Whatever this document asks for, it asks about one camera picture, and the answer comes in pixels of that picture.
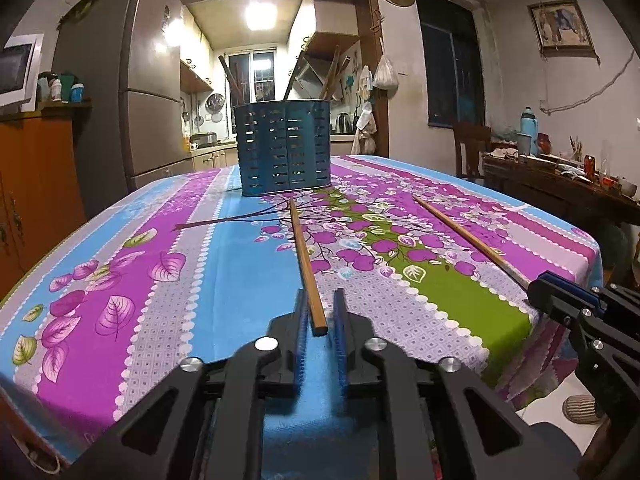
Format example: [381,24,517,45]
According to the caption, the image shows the kitchen window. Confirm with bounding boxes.
[226,49,277,137]

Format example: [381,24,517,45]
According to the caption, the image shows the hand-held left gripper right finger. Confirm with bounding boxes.
[332,287,582,480]

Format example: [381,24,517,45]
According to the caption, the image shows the orange wooden cabinet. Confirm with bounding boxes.
[0,102,94,302]

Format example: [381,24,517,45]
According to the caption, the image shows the kitchen wall cabinets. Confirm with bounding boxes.
[179,7,215,95]

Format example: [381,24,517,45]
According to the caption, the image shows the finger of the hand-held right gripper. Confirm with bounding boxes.
[539,270,640,322]
[526,280,640,403]

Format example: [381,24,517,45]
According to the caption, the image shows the wooden chair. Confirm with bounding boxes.
[452,120,494,182]

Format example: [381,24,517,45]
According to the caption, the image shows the hanging cloth bag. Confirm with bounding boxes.
[352,102,379,156]

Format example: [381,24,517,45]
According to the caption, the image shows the blue perforated utensil holder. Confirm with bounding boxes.
[232,99,332,199]

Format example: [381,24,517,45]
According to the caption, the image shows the white plastic bag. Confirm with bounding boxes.
[373,52,401,89]

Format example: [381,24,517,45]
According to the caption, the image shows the steel range hood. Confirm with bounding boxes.
[289,56,347,102]

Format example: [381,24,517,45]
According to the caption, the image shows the white microwave oven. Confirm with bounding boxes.
[0,33,45,109]

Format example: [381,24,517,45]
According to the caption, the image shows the purple blue floral tablecloth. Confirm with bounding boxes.
[0,154,602,468]

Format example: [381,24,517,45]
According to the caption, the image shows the dark wooden sideboard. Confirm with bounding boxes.
[481,152,640,233]

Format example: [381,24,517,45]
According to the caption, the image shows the blue thermos flask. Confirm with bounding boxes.
[519,106,540,157]

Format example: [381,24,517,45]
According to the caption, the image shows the white wall cable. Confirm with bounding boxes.
[542,50,640,114]

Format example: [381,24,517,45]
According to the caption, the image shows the grey refrigerator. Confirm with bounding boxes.
[52,0,194,221]

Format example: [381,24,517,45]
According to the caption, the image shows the dark window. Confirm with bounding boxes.
[414,0,487,129]

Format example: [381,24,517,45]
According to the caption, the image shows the framed wall picture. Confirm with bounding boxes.
[527,0,597,54]

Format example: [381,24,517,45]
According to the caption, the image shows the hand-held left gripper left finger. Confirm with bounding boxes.
[60,288,311,480]

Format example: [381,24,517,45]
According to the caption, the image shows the beige kitchen base cabinets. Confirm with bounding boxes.
[191,142,240,171]

